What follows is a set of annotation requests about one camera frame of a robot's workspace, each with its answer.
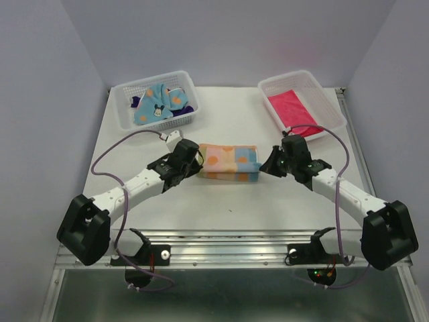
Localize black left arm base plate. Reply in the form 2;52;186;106
119;244;171;266

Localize orange dotted cartoon towel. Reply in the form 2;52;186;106
197;144;261;182

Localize pink microfiber towel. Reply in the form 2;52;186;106
268;90;323;138

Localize blue dotted cartoon towel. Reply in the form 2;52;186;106
133;83;188;125

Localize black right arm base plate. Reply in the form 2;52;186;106
284;243;341;266

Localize white empty plastic basket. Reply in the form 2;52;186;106
257;70;347;141

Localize purple towel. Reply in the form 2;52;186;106
130;96;194;117

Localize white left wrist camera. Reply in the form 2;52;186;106
160;130;184;152

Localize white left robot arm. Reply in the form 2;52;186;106
56;139;201;266

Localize aluminium rail frame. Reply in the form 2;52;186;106
52;87;428;321

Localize white basket with towels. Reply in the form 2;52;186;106
110;70;200;133

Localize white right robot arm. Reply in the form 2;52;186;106
260;135;419;270

